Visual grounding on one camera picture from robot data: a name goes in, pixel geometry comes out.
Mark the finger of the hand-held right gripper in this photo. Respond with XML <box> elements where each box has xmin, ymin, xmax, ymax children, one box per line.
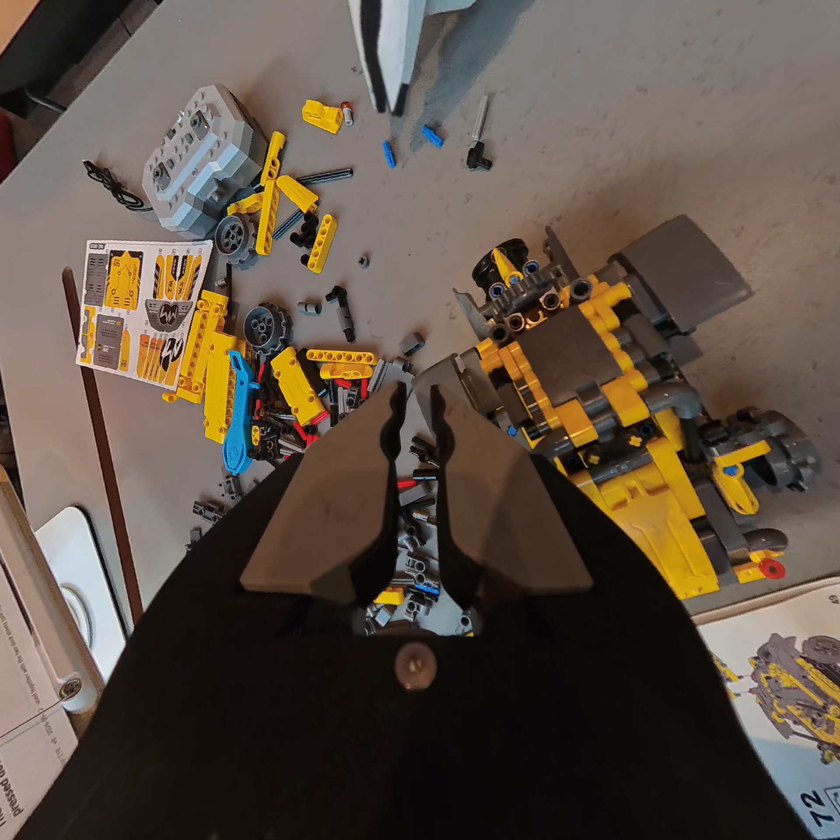
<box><xmin>384</xmin><ymin>0</ymin><xmax>476</xmax><ymax>116</ymax></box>
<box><xmin>348</xmin><ymin>0</ymin><xmax>395</xmax><ymax>112</ymax></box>

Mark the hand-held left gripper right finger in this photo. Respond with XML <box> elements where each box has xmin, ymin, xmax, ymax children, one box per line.
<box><xmin>431</xmin><ymin>385</ymin><xmax>594</xmax><ymax>607</ymax></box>

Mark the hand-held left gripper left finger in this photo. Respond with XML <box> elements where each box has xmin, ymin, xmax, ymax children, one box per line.
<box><xmin>239</xmin><ymin>384</ymin><xmax>408</xmax><ymax>605</ymax></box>

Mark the short yellow toy beam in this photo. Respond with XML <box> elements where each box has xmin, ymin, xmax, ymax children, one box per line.
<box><xmin>304</xmin><ymin>214</ymin><xmax>338</xmax><ymax>275</ymax></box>

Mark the toy brick instruction booklet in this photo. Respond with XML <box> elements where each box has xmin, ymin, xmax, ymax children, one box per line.
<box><xmin>693</xmin><ymin>611</ymin><xmax>840</xmax><ymax>840</ymax></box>

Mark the grey desk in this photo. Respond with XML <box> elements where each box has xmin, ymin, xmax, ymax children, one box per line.
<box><xmin>0</xmin><ymin>0</ymin><xmax>840</xmax><ymax>631</ymax></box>

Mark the small yellow toy panel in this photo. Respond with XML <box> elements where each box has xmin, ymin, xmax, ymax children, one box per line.
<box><xmin>302</xmin><ymin>99</ymin><xmax>354</xmax><ymax>133</ymax></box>

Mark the pile of loose toy bricks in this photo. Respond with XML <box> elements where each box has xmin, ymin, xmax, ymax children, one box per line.
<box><xmin>158</xmin><ymin>171</ymin><xmax>480</xmax><ymax>637</ymax></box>

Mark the blue curved toy panel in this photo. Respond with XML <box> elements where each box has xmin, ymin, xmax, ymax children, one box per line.
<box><xmin>220</xmin><ymin>348</ymin><xmax>265</xmax><ymax>475</ymax></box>

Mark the yellow toy brick vehicle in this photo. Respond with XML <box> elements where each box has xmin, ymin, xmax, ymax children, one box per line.
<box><xmin>453</xmin><ymin>217</ymin><xmax>823</xmax><ymax>599</ymax></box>

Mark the long thin yellow toy beam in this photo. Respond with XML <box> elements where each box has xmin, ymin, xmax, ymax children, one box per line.
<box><xmin>255</xmin><ymin>132</ymin><xmax>287</xmax><ymax>258</ymax></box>

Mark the grey toy battery hub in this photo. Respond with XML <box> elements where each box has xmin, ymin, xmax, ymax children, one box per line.
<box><xmin>142</xmin><ymin>86</ymin><xmax>271</xmax><ymax>238</ymax></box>

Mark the grey toy wheel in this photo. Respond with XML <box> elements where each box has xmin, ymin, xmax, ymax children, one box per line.
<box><xmin>213</xmin><ymin>217</ymin><xmax>254</xmax><ymax>258</ymax></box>

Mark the yellow striped leaflet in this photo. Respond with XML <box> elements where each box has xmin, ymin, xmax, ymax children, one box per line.
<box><xmin>75</xmin><ymin>239</ymin><xmax>214</xmax><ymax>376</ymax></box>

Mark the clipboard with instruction sheet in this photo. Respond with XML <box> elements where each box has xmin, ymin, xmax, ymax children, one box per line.
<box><xmin>0</xmin><ymin>466</ymin><xmax>101</xmax><ymax>817</ymax></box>

